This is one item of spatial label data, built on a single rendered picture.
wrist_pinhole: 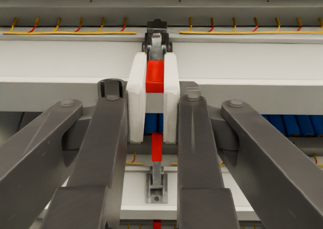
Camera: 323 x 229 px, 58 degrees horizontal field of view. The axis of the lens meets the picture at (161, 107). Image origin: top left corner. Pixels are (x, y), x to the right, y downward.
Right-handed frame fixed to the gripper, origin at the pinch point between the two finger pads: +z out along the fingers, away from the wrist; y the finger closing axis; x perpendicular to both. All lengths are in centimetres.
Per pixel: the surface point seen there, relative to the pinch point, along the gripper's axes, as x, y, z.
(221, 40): 0.8, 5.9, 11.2
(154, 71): 0.4, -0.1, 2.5
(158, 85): 0.0, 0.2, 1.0
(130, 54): -0.3, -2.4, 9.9
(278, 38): 1.0, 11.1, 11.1
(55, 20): 2.2, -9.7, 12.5
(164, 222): -33.3, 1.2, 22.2
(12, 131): -11.6, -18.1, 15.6
